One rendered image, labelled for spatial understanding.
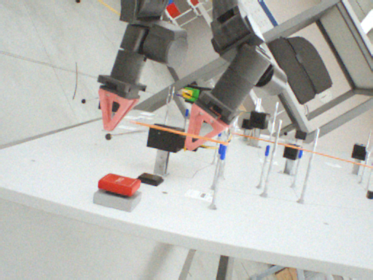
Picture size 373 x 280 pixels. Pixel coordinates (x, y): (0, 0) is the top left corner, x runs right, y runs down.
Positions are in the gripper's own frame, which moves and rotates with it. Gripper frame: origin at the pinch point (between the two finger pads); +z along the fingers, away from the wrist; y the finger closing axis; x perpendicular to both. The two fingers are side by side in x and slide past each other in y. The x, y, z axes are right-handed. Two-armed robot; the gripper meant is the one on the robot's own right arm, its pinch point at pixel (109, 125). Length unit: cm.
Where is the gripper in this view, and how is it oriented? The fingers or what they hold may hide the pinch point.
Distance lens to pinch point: 81.5
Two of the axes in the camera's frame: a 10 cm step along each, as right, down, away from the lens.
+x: -9.2, -3.6, 1.7
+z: -3.3, 9.3, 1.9
